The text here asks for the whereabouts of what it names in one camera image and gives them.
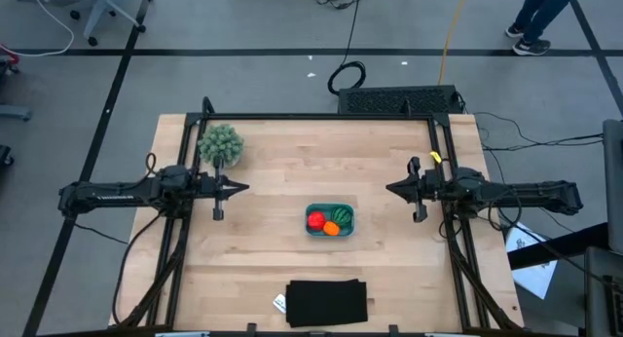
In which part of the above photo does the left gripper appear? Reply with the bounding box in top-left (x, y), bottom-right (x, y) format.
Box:
top-left (197, 161), bottom-right (250, 221)

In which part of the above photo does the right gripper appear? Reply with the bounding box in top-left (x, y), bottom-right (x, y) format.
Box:
top-left (385, 156), bottom-right (443, 224)

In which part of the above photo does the toy watermelon ball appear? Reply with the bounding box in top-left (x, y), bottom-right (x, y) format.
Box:
top-left (330, 206), bottom-right (353, 227)

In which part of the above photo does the teal plastic tub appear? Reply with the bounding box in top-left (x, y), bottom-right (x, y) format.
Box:
top-left (305, 203), bottom-right (356, 239)

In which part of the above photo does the artificial plant in patterned pot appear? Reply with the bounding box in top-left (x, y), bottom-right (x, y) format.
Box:
top-left (197, 123), bottom-right (245, 169)

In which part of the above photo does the black cloth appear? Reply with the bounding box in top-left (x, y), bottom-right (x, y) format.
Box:
top-left (284, 278), bottom-right (370, 328)

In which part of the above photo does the white paper sheet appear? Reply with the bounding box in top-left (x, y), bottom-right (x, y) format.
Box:
top-left (505, 222), bottom-right (559, 300)

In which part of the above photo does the grey cabinet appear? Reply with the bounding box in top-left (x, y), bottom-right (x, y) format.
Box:
top-left (602, 118), bottom-right (623, 253)

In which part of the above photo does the person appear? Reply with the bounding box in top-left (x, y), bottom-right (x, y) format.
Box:
top-left (504, 0), bottom-right (588, 56)

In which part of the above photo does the black metal table frame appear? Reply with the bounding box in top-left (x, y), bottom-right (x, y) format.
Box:
top-left (116, 111), bottom-right (525, 334)

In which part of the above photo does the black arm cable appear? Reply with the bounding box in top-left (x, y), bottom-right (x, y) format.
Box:
top-left (111, 212), bottom-right (165, 326)
top-left (486, 185), bottom-right (525, 234)

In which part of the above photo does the thin black floor cable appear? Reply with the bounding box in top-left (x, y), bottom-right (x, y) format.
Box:
top-left (474, 111), bottom-right (605, 154)

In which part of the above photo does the yellow hanging cable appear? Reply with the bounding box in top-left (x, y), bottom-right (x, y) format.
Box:
top-left (437, 0), bottom-right (469, 86)

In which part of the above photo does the black hanging cable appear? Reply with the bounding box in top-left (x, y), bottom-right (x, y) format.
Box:
top-left (326, 0), bottom-right (367, 96)

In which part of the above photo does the white floor cable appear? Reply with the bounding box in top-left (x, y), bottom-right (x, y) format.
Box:
top-left (0, 0), bottom-right (76, 58)

